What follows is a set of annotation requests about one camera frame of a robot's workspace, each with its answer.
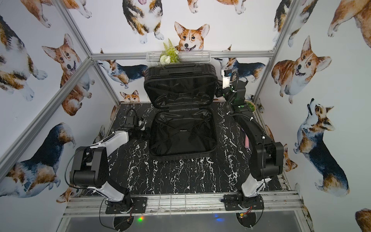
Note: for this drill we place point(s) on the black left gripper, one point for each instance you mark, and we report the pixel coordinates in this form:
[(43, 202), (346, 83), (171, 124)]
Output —
[(142, 133)]

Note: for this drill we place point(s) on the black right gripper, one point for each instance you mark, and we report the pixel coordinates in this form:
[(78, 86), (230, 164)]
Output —
[(218, 94)]

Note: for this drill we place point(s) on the black hard-shell suitcase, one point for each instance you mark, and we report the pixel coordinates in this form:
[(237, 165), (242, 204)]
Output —
[(183, 127)]

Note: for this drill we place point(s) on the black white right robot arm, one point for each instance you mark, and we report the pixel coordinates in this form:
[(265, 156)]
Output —
[(266, 160)]

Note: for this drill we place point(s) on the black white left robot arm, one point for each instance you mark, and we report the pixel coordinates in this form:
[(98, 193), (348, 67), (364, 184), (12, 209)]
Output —
[(90, 168)]

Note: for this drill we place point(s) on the green artificial succulent plant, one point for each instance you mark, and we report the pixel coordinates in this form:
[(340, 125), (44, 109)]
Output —
[(251, 105)]

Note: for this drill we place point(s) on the peach plastic flower pot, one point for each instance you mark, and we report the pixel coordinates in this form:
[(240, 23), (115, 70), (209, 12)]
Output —
[(251, 105)]

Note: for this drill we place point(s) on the purple pink garden fork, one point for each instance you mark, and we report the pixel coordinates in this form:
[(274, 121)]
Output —
[(246, 142)]

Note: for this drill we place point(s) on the artificial fern with white flower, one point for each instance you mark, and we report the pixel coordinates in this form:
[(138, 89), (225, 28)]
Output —
[(170, 54)]

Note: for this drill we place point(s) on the white wire wall basket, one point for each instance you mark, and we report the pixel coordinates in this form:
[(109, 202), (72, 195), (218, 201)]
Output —
[(152, 58)]

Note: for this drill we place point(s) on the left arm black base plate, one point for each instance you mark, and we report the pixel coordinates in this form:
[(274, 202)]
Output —
[(135, 205)]

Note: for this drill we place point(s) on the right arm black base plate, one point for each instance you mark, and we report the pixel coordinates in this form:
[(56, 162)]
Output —
[(235, 202)]

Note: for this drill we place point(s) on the aluminium front rail frame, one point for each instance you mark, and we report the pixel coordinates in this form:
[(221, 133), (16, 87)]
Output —
[(187, 204)]

